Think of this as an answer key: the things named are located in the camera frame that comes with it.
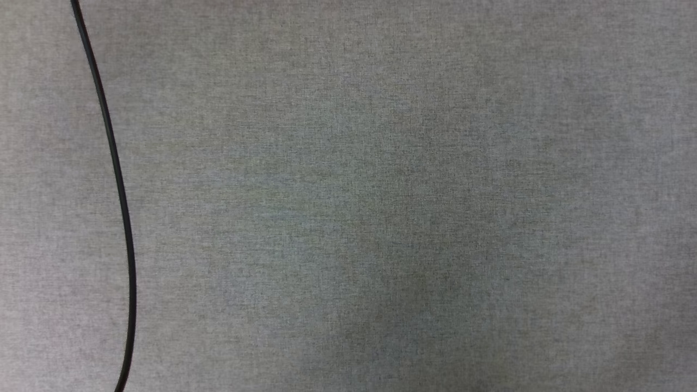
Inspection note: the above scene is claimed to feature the long thin black cable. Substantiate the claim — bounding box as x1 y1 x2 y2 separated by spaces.
70 0 137 392

